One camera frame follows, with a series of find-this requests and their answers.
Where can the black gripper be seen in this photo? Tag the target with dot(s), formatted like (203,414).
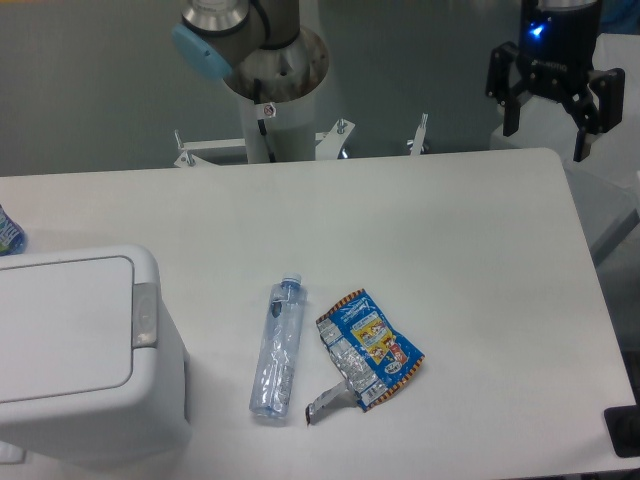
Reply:
(553,60)

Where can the white plastic trash can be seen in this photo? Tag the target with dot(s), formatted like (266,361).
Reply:
(147,414)

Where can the white trash can lid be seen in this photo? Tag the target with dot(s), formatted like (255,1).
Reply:
(65,328)

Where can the blue torn snack wrapper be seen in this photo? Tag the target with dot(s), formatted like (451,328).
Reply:
(373,358)

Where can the black clamp at table edge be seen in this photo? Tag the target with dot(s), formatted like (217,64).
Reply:
(623,427)

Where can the empty clear plastic bottle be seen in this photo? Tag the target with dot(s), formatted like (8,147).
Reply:
(276,365)

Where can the grey lid push button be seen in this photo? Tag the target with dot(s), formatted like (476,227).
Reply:
(144,316)

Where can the blue patterned package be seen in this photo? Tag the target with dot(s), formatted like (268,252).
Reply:
(13,239)

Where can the white pedestal base frame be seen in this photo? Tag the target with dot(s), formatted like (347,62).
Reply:
(268,146)

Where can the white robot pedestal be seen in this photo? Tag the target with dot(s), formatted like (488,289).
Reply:
(279,86)

